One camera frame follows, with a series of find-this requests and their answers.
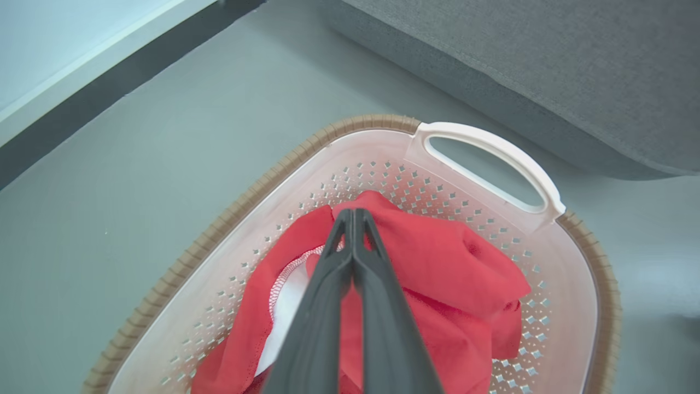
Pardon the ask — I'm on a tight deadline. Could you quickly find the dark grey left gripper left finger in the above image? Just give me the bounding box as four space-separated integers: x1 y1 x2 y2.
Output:
262 208 354 394

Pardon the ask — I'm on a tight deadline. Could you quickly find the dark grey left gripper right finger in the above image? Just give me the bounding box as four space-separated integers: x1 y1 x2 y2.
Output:
353 208 445 394

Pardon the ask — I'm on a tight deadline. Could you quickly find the red clothing with white lining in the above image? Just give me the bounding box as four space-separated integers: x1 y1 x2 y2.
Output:
190 190 532 394

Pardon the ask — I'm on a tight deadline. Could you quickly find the beige perforated plastic laundry basket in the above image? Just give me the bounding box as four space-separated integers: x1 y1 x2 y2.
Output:
82 114 622 394

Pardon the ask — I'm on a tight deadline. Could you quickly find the grey carpet mat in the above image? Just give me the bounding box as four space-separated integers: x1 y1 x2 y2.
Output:
323 0 700 181

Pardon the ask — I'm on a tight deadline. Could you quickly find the black skirting strip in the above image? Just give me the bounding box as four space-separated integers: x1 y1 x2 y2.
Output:
0 0 269 191

